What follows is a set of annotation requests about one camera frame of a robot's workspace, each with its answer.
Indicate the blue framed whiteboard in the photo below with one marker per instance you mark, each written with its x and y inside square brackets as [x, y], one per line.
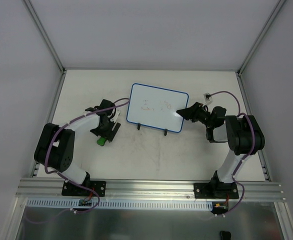
[156, 107]

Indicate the black object at bottom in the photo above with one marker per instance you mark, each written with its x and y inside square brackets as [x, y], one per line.
[225, 235]

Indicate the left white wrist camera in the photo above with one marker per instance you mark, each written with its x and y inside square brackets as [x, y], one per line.
[116, 116]

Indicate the aluminium frame post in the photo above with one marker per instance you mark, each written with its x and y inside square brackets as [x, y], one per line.
[43, 33]
[266, 27]

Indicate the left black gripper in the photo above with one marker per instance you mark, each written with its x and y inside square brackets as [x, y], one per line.
[109, 131]

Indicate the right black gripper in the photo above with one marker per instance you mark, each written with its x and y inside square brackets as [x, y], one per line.
[195, 114]

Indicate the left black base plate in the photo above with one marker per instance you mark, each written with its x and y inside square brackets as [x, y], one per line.
[71, 190]

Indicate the right aluminium frame post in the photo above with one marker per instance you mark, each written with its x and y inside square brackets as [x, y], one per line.
[266, 27]

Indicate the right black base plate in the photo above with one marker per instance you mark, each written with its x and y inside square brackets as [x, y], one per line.
[215, 191]

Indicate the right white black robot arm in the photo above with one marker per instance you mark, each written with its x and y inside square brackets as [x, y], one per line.
[244, 137]

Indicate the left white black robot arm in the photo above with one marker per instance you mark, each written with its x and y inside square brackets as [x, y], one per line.
[55, 147]

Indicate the green black whiteboard eraser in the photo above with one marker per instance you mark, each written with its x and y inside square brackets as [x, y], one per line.
[102, 141]

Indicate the left aluminium frame post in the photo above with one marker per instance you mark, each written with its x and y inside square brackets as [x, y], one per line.
[43, 33]

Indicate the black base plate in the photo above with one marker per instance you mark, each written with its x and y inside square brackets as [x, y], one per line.
[215, 191]
[71, 190]

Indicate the white slotted cable duct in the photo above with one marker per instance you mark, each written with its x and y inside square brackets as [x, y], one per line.
[118, 204]

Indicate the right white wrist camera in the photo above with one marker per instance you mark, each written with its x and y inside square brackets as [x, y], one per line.
[208, 99]

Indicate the aluminium mounting rail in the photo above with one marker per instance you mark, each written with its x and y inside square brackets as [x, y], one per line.
[154, 190]

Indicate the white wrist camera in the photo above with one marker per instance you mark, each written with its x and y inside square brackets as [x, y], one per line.
[208, 99]
[116, 116]

